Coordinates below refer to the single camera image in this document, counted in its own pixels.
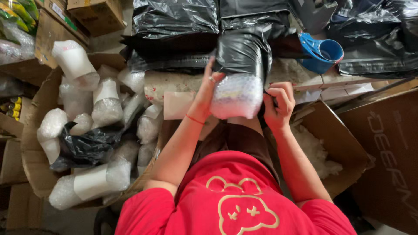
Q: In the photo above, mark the person's right fingers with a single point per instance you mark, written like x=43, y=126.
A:
x=282, y=91

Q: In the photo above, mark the stack of brown cardboard boxes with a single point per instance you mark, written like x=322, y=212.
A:
x=75, y=16

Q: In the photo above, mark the large printed cardboard carton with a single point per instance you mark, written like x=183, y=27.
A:
x=385, y=156

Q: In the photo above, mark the pile of bubble-wrapped labelled parcels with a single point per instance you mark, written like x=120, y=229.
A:
x=98, y=107

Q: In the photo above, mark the bubble-wrapped parcel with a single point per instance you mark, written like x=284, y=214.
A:
x=236, y=96

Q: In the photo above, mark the green and yellow snack packets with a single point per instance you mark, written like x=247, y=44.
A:
x=18, y=13

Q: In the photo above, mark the open cardboard box of parcels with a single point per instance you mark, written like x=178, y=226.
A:
x=32, y=130

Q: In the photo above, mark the box of yellow bottles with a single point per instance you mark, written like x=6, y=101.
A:
x=13, y=109

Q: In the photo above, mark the person's right hand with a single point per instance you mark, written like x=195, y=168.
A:
x=280, y=111

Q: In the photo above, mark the person's left hand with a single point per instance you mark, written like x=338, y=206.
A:
x=203, y=101

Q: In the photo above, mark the blue tape dispenser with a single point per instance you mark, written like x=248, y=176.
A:
x=321, y=54

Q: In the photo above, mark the open cardboard box with filler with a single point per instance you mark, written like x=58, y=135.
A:
x=339, y=140

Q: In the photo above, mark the crumpled black plastic bag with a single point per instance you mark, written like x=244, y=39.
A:
x=86, y=147

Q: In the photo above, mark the person's left fingers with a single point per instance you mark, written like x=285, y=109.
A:
x=210, y=70

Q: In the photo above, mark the person's red printed t-shirt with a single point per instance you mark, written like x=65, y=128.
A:
x=196, y=209

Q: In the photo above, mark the person's dark brown shorts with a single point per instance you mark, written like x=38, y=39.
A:
x=241, y=140

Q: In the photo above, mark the black plastic mailer bag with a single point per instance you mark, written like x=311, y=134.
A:
x=243, y=49

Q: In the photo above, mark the clear plastic bag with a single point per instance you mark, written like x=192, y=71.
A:
x=16, y=45

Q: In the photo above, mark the white fluffy filler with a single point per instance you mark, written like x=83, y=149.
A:
x=313, y=150

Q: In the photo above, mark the heap of black plastic bags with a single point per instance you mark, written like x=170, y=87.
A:
x=375, y=39

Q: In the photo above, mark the flat brown cardboard box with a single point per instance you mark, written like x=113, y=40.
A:
x=23, y=205
x=11, y=163

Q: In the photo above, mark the stack of black mailer bags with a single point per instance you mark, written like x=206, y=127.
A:
x=169, y=29

